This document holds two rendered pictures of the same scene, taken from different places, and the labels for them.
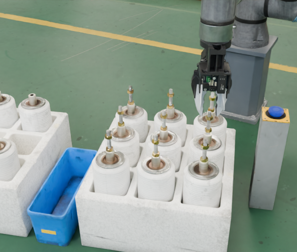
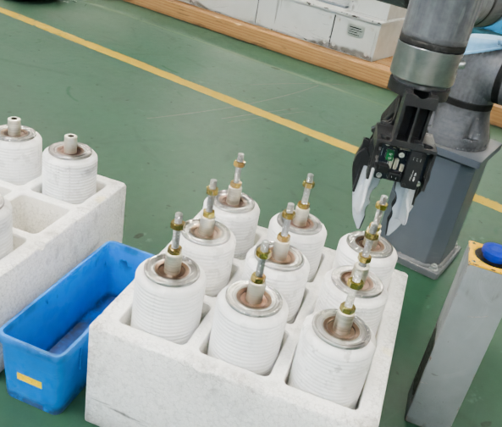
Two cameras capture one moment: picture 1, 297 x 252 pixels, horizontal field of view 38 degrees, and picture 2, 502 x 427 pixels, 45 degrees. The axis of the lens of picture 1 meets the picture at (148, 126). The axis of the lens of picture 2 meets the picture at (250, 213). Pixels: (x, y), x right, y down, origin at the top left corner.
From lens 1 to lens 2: 0.29 m
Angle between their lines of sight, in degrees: 5
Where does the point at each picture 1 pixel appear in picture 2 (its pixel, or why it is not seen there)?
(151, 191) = (233, 347)
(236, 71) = not seen: hidden behind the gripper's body
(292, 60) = not seen: outside the picture
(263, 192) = (437, 399)
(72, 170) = (109, 283)
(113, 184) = (166, 317)
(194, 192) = (314, 368)
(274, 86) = (474, 228)
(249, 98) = (435, 234)
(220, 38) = (431, 76)
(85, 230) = (96, 394)
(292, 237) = not seen: outside the picture
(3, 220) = not seen: outside the picture
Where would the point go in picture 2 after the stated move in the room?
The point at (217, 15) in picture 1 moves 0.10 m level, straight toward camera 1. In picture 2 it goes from (436, 29) to (434, 45)
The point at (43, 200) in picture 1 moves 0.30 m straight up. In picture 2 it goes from (39, 320) to (39, 141)
